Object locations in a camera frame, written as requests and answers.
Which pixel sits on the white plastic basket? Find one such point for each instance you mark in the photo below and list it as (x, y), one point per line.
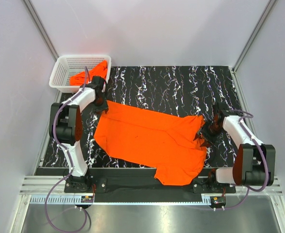
(70, 65)

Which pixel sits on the orange t shirts in basket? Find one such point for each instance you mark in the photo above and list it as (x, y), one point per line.
(99, 70)

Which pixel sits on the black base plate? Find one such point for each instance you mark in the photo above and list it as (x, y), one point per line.
(138, 185)

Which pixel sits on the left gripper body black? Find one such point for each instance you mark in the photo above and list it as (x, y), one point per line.
(100, 104)

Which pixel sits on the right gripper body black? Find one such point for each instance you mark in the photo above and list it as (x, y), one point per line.
(210, 131)

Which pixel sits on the orange t shirt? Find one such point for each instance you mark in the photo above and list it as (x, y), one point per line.
(153, 139)

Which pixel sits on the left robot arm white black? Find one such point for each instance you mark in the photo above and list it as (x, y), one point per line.
(66, 128)

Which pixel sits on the connector box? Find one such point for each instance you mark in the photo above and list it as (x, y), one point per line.
(218, 200)
(87, 199)

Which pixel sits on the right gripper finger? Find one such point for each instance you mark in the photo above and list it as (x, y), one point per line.
(205, 144)
(199, 135)

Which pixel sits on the left connector box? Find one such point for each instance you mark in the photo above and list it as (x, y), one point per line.
(87, 199)

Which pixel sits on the aluminium frame rail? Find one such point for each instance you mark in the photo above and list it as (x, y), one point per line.
(50, 190)

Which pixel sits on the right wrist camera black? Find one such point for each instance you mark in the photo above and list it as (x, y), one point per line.
(220, 108)

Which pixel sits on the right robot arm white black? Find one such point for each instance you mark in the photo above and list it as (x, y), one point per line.
(254, 164)

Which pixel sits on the right connector box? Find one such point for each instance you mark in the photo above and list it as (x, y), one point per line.
(218, 200)

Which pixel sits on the black marble pattern mat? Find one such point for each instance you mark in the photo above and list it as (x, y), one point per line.
(176, 90)

